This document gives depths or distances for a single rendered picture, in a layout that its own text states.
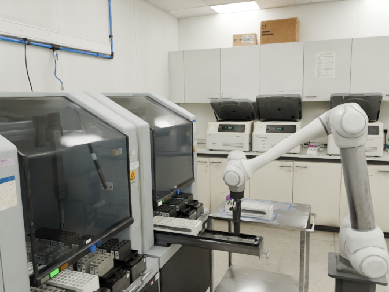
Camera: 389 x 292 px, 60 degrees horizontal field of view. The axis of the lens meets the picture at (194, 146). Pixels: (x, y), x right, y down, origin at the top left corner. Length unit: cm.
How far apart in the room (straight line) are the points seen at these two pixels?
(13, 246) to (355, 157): 133
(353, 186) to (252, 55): 303
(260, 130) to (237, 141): 31
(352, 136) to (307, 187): 266
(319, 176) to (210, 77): 184
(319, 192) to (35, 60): 316
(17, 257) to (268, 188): 333
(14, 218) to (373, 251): 137
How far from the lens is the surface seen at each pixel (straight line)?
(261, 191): 421
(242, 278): 263
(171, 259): 206
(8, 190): 117
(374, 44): 435
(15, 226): 121
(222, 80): 447
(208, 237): 190
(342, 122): 150
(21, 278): 128
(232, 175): 154
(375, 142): 407
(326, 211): 422
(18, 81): 269
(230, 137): 417
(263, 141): 410
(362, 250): 166
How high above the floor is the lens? 157
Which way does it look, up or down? 8 degrees down
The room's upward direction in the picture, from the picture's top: 1 degrees counter-clockwise
